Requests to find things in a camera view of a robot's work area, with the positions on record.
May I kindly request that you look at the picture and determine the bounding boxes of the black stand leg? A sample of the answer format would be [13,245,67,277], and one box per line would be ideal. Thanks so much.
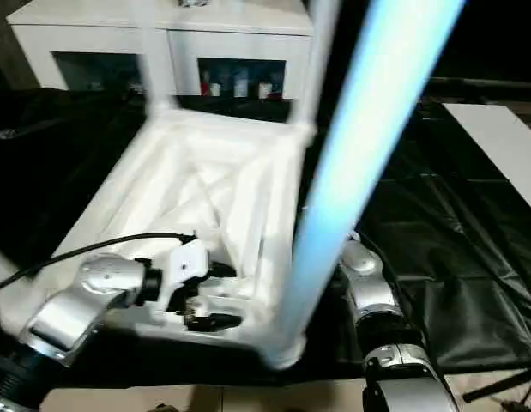
[462,369,531,404]

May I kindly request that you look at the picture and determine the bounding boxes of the white plastic table leg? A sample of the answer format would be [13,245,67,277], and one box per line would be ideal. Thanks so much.
[261,0,468,370]
[138,0,180,117]
[293,0,341,130]
[0,245,47,336]

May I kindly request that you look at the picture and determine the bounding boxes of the white cabinet with glass doors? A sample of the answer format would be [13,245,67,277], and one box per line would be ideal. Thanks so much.
[6,0,316,102]

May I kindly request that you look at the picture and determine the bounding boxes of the flat white board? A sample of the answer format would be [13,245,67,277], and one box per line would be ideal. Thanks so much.
[444,103,531,215]

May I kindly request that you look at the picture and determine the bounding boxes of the black work mat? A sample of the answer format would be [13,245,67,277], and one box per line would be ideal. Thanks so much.
[0,82,531,387]

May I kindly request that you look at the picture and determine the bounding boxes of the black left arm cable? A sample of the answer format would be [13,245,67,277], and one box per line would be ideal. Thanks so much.
[0,232,197,297]

